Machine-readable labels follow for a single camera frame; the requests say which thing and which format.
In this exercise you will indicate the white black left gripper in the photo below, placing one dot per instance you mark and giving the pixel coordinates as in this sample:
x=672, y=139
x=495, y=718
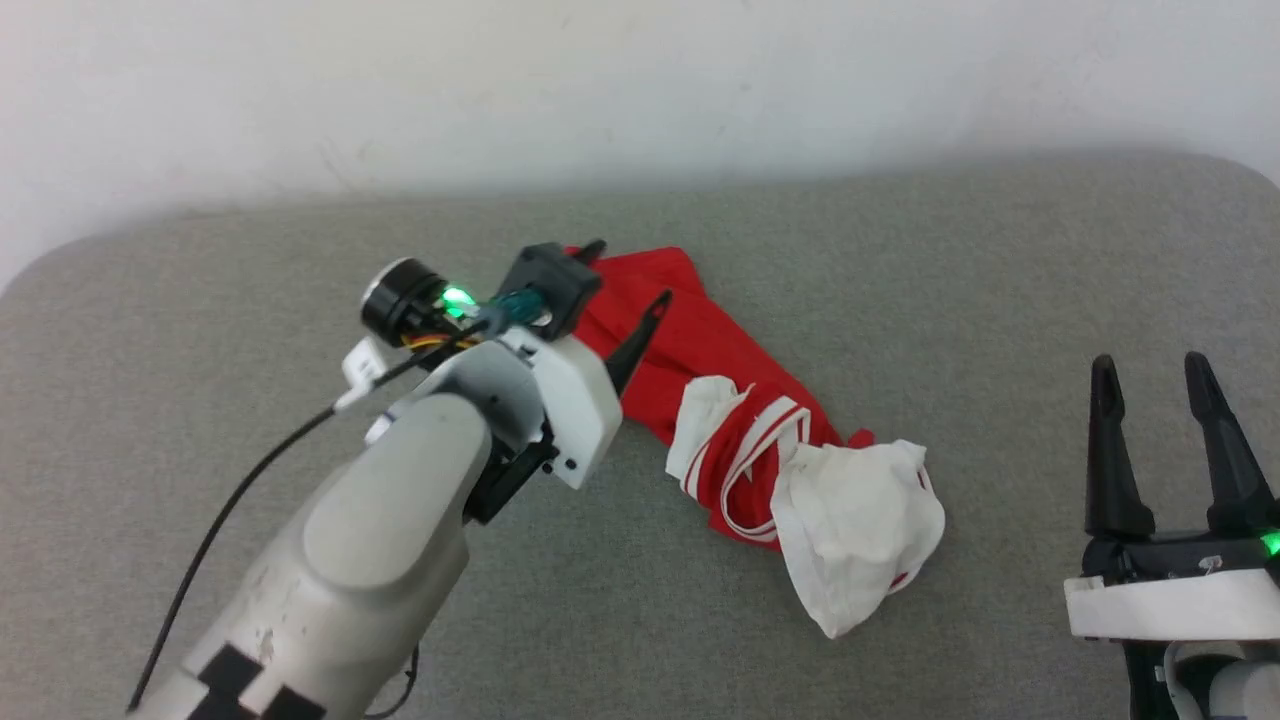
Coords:
x=580, y=410

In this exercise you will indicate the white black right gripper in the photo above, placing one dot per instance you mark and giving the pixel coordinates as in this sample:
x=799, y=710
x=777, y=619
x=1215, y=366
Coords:
x=1170, y=605

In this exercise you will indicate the red and white shirt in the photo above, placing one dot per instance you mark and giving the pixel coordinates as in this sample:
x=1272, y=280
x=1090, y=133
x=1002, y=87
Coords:
x=700, y=340

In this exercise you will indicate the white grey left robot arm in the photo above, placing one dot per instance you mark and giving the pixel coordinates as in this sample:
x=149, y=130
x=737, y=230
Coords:
x=380, y=520

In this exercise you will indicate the grey fabric sofa cushion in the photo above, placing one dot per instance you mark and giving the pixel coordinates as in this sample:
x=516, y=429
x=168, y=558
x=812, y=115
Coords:
x=900, y=300

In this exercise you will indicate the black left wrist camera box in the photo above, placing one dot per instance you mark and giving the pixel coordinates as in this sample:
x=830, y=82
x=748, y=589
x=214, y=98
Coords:
x=545, y=275

